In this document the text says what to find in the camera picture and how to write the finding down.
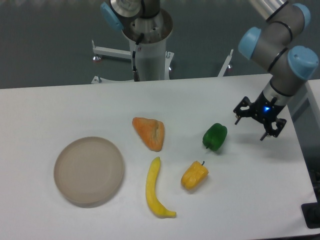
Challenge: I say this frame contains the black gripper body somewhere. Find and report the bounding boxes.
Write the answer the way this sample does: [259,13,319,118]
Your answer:
[252,91,287,124]

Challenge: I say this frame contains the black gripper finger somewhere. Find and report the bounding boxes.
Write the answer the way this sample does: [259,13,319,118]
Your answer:
[260,118,287,141]
[233,96,255,125]

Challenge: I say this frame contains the green bell pepper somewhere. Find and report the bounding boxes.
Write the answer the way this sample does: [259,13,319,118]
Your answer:
[202,123,228,151]

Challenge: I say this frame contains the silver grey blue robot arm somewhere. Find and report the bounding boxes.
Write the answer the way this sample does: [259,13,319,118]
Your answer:
[100,0,319,137]

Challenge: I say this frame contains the yellow bell pepper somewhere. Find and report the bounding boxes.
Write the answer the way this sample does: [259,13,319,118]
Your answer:
[180,161,209,190]

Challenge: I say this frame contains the black box at table edge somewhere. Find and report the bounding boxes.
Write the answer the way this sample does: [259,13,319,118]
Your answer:
[301,202,320,229]

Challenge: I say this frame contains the orange bread wedge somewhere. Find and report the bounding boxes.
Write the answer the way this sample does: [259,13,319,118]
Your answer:
[132,117,165,152]

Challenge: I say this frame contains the yellow banana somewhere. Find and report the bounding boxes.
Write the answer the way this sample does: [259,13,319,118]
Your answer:
[145,157,177,219]

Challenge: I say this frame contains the beige round plate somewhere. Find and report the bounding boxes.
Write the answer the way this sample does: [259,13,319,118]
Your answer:
[53,136,125,208]

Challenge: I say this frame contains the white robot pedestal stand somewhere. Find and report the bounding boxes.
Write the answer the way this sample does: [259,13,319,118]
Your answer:
[90,9,234,85]

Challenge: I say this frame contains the black cable with connector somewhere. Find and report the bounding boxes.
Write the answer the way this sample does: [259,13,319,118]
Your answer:
[131,32,145,82]

